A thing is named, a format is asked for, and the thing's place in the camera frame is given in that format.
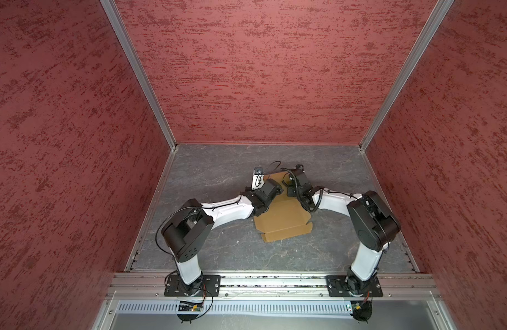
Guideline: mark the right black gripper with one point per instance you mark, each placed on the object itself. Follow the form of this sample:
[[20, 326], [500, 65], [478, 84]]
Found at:
[[290, 190]]

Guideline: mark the brown cardboard box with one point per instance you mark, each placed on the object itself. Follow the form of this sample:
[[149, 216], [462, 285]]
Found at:
[[285, 217]]

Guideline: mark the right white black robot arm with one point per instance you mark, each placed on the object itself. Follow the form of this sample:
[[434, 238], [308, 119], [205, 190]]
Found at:
[[374, 223]]

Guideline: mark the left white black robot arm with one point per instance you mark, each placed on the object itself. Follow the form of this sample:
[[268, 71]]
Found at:
[[186, 231]]

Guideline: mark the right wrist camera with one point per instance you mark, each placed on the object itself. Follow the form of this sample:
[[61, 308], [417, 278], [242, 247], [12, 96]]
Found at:
[[300, 178]]

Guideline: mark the aluminium front rail frame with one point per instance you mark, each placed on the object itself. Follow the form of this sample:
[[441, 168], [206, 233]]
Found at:
[[274, 286]]

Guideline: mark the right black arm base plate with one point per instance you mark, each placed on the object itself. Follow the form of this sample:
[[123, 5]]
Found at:
[[352, 287]]

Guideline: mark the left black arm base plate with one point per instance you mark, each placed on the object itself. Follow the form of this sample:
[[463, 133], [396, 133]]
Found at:
[[204, 285]]

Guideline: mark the perforated metal cable tray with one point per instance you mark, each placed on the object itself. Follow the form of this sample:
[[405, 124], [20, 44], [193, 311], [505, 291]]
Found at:
[[327, 309]]

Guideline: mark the right aluminium corner post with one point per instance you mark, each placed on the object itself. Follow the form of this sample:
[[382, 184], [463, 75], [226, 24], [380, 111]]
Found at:
[[426, 35]]

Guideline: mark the aluminium corner post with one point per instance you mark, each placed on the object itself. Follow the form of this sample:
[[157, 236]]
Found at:
[[426, 35], [116, 21]]

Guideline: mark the left aluminium corner post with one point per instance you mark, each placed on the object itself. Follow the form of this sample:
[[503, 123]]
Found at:
[[116, 21]]

